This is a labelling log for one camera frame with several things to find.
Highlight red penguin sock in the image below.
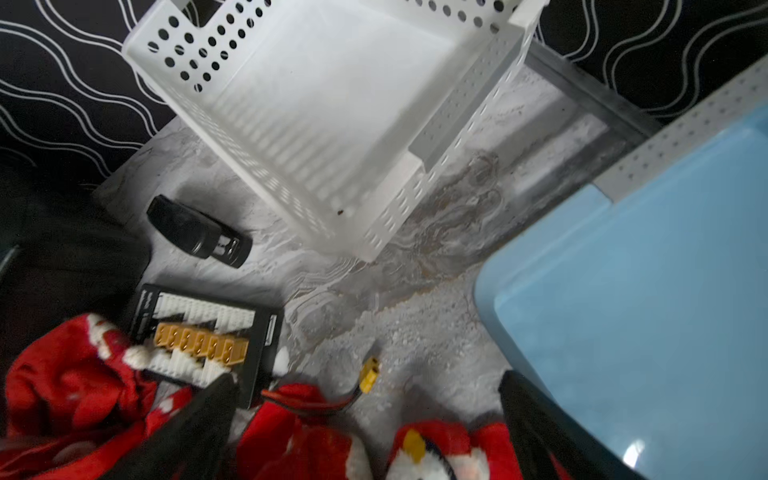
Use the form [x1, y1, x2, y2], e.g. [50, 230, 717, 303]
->
[235, 384, 522, 479]

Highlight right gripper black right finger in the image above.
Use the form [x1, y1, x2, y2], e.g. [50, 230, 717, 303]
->
[499, 370, 642, 479]

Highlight red santa sock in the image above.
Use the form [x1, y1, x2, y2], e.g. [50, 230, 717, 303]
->
[1, 313, 193, 479]

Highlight white perforated plastic basket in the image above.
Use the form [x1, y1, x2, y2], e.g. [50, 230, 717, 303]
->
[122, 1, 545, 262]

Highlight right light blue basket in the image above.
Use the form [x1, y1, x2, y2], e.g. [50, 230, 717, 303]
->
[472, 56, 768, 480]

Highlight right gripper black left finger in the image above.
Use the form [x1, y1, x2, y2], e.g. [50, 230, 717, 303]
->
[102, 374, 239, 479]

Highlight black stapler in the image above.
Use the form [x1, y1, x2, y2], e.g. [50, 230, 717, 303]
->
[147, 195, 253, 269]

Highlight red black cable yellow plug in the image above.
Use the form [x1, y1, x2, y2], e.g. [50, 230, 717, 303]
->
[260, 356, 381, 415]

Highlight black board yellow connectors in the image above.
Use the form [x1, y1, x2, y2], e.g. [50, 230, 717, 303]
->
[130, 283, 284, 409]

